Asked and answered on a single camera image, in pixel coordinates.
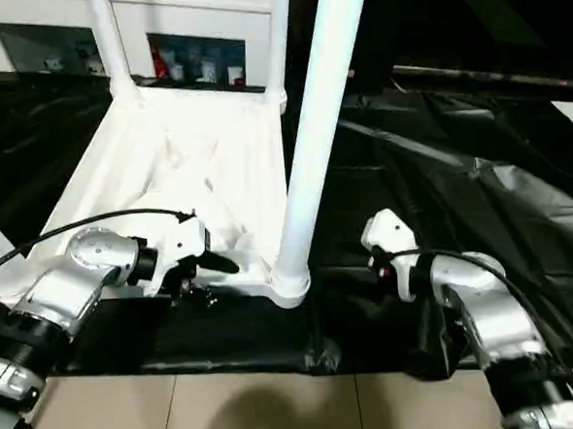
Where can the white plastic table top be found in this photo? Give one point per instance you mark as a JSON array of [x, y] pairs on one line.
[[166, 149]]

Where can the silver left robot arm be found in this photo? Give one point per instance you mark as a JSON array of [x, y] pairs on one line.
[[76, 281]]

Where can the black mat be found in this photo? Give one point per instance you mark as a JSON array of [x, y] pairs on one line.
[[484, 188]]

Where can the white cabinet with glass doors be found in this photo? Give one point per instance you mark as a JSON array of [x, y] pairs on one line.
[[182, 16]]

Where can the black backdrop cloth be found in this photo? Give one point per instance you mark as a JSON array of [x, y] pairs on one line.
[[473, 8]]

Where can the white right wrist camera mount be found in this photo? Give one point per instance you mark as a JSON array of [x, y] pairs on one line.
[[389, 227]]

